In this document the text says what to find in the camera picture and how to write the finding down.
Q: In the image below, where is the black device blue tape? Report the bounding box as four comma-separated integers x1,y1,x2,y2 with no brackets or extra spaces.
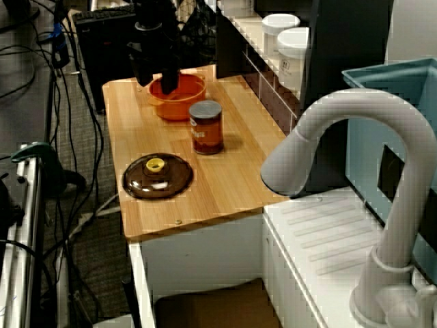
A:
51,22,72,68

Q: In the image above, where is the white lidded jar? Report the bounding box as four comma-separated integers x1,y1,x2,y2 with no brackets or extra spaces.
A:
262,13,301,57
277,27,311,90

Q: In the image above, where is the black wire mesh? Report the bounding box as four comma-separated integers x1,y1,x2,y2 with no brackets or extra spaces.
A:
177,0,219,68

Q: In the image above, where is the black side panel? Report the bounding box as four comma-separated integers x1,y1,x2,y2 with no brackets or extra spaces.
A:
214,0,250,79

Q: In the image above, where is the white toy sink unit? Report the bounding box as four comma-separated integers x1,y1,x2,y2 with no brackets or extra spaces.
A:
128,189,437,328

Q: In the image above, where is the aluminium frame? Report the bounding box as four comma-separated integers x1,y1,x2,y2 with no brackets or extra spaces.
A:
0,143,47,328

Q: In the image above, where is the black computer tower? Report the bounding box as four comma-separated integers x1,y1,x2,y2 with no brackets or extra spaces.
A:
74,5,180,114

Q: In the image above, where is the black upright panel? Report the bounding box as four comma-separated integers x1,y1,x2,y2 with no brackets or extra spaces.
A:
299,0,393,199

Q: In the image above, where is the green clamp handle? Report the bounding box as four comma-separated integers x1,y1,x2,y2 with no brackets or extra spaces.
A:
10,142,87,197

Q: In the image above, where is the orange plastic pot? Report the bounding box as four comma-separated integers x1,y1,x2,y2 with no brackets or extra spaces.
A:
147,74,208,122

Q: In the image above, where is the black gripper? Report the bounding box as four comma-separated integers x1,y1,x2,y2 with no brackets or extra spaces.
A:
128,23,181,96

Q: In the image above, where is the teal plastic bin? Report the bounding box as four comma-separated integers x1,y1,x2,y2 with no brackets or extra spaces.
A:
341,57,437,264

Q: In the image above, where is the white floor cable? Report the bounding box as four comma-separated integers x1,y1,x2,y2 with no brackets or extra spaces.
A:
68,193,121,242

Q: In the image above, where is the dark bulky object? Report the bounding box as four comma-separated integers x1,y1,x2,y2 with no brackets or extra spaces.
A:
0,172,27,236

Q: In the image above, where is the grey toy faucet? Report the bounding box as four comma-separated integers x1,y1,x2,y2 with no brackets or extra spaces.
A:
260,87,437,325

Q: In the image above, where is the brown glass lid yellow knob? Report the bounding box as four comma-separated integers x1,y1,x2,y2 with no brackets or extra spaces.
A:
122,153,195,201

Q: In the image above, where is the brown beans can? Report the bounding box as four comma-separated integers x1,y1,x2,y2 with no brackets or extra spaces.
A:
188,100,225,156

